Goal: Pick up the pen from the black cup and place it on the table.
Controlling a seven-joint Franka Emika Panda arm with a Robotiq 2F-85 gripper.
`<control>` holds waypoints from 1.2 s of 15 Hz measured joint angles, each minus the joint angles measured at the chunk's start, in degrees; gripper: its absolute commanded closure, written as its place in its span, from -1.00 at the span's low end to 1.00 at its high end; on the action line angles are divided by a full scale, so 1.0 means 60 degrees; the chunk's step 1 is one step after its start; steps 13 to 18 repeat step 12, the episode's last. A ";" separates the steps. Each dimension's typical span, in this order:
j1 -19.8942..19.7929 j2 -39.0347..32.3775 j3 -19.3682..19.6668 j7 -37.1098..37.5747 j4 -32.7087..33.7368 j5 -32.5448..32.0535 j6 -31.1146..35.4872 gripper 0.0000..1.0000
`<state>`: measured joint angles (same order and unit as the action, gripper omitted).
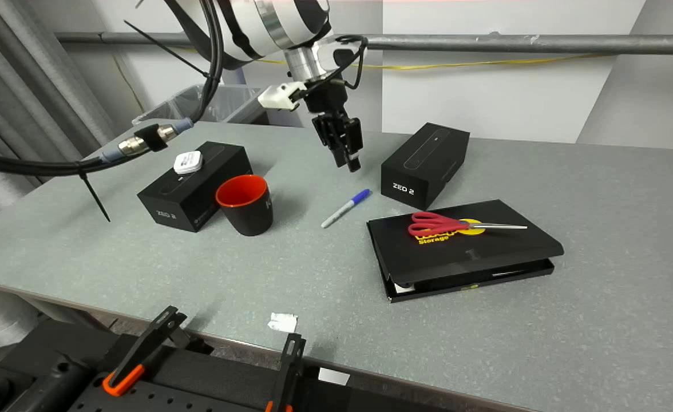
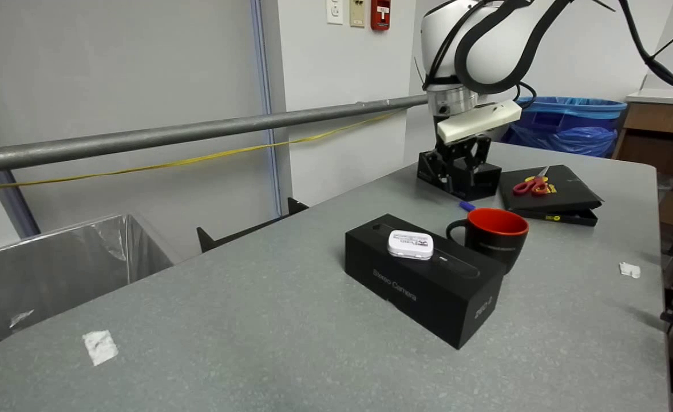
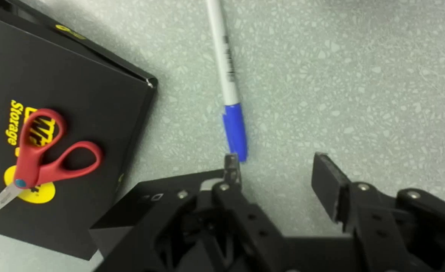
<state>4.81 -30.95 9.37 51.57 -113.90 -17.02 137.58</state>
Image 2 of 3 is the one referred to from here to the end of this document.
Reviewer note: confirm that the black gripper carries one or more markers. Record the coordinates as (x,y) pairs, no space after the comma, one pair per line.
(467,152)

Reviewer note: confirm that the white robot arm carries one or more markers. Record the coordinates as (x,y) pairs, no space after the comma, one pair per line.
(498,54)

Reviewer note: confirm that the black mug red inside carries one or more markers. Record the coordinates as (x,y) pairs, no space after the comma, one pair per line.
(498,237)

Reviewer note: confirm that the white earbuds case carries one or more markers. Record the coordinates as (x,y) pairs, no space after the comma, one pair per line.
(411,245)

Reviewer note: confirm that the blue plastic bag bin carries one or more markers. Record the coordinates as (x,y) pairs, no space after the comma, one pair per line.
(566,127)

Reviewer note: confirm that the black rectangular cardboard box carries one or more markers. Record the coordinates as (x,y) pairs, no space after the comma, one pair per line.
(419,294)

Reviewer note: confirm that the red fire alarm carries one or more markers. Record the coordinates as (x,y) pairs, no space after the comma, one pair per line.
(380,15)

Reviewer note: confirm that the small white tape piece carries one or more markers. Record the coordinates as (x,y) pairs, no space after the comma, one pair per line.
(630,270)

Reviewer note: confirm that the brown wooden desk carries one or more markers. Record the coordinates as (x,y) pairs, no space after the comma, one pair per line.
(659,133)

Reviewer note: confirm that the square white tape piece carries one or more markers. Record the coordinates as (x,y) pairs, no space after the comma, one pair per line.
(98,347)

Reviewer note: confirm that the bin with clear liner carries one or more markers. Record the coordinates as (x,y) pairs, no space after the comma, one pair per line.
(54,267)

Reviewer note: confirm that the grey slanted beam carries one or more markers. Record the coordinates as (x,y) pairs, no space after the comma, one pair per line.
(4,185)

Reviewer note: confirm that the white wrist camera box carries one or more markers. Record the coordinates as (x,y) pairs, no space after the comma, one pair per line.
(477,123)

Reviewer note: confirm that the beige wall plate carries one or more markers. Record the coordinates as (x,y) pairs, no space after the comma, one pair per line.
(357,12)

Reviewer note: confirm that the white wall switch plate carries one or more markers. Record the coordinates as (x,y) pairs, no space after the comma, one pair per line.
(334,9)

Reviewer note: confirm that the grey vertical wall pole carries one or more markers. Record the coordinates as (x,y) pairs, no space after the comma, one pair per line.
(269,70)

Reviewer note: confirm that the grey metal rail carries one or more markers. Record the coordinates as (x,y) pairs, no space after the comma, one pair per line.
(161,136)

